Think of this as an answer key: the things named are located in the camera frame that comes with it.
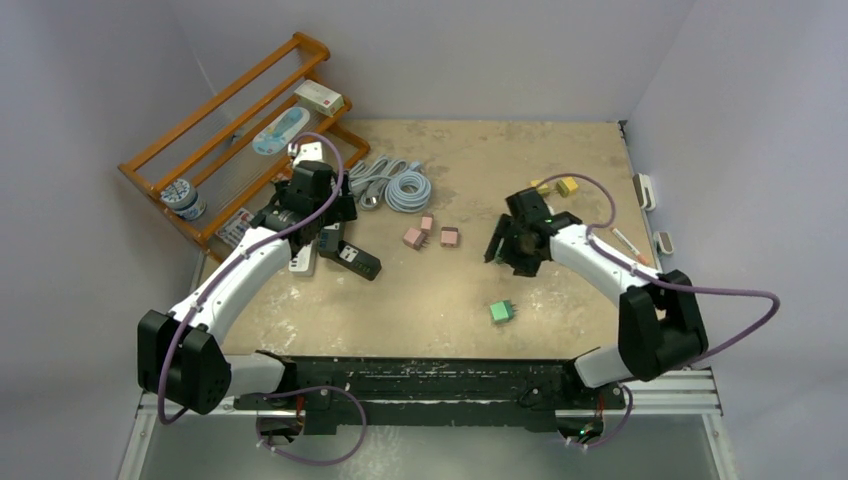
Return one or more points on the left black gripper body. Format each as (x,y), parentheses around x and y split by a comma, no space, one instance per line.
(342,210)

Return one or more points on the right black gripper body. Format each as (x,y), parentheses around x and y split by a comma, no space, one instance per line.
(516,254)

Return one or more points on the pink plug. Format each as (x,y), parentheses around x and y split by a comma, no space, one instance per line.
(415,238)
(427,222)
(449,237)

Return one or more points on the yellow plug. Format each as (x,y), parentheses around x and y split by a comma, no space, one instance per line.
(541,187)
(566,186)

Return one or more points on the green plug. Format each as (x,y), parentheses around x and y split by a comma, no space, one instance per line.
(502,312)

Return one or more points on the white power strip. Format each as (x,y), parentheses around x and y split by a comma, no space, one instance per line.
(304,263)

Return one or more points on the black power strip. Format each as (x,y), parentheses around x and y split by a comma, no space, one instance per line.
(329,240)
(358,261)

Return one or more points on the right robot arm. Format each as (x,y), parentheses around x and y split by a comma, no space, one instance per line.
(660,326)

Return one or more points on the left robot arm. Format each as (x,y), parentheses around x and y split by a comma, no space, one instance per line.
(179,352)

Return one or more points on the blue oval package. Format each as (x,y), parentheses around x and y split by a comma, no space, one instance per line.
(278,134)

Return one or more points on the colour marker pack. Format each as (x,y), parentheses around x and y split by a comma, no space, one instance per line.
(234,229)

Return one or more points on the orange wooden rack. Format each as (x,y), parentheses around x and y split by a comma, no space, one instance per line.
(212,148)

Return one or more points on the orange white pen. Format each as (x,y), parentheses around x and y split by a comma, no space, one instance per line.
(624,240)

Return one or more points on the white red box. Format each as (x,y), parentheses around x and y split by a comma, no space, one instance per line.
(320,98)

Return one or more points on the blue white ceramic jar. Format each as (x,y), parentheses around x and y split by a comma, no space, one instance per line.
(182,198)

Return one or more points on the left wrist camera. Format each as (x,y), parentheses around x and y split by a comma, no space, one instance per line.
(312,151)

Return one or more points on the white wall clip upper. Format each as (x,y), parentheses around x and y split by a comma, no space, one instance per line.
(645,193)

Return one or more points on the white wall clip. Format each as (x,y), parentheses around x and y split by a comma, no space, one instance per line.
(663,243)
(645,193)

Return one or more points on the white wall clip lower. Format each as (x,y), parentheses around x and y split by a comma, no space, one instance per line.
(663,243)

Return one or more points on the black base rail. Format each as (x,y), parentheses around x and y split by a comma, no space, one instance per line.
(536,395)

